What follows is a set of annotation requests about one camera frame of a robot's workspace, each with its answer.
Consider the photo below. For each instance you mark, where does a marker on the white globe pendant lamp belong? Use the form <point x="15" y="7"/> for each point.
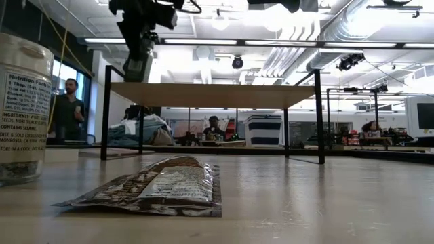
<point x="220" y="23"/>

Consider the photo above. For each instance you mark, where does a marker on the black spotlight cluster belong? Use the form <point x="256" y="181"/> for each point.
<point x="349" y="61"/>

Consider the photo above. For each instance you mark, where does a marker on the black screen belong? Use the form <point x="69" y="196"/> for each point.
<point x="425" y="117"/>

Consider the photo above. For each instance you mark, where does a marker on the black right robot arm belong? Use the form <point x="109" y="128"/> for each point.
<point x="271" y="4"/>

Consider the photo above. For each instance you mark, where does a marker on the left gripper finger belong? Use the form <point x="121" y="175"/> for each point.
<point x="149" y="45"/>
<point x="133" y="52"/>

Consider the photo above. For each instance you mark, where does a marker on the white masking tape roll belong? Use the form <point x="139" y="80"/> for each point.
<point x="62" y="156"/>

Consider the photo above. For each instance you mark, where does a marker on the white navy striped bin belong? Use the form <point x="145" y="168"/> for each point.
<point x="263" y="126"/>

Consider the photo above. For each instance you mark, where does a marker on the white cabinet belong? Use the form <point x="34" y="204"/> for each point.
<point x="410" y="115"/>

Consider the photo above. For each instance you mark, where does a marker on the dark red booklet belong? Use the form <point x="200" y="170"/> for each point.
<point x="115" y="152"/>

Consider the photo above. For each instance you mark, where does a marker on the black dome ceiling fixture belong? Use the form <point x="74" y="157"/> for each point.
<point x="237" y="63"/>

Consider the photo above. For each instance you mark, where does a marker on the teal and white cloth pile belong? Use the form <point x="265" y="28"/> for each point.
<point x="149" y="130"/>

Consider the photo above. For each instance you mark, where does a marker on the cluttered background table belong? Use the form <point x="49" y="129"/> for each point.
<point x="373" y="139"/>

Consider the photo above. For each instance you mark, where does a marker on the black ceiling track fixture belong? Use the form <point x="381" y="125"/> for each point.
<point x="393" y="7"/>

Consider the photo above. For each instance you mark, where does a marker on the wooden shelf black metal legs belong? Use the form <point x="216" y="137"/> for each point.
<point x="210" y="95"/>

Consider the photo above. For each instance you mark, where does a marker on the black rail with light strips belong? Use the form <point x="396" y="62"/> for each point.
<point x="240" y="42"/>

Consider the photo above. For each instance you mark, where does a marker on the orange brown spice pouch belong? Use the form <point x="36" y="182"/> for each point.
<point x="169" y="183"/>

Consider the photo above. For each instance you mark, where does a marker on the person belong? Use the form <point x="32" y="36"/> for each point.
<point x="214" y="130"/>
<point x="68" y="112"/>
<point x="369" y="126"/>

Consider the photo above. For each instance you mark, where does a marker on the silver ribbed ventilation duct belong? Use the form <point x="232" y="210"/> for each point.
<point x="322" y="60"/>

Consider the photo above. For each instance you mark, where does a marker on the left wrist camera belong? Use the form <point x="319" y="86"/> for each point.
<point x="171" y="18"/>

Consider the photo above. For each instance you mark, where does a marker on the background black robot arm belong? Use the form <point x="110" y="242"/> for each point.
<point x="191" y="139"/>

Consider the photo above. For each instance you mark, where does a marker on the white spice jar beige lid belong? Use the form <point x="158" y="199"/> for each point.
<point x="23" y="101"/>

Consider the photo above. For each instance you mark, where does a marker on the black pole stand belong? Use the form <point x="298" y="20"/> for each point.
<point x="376" y="108"/>

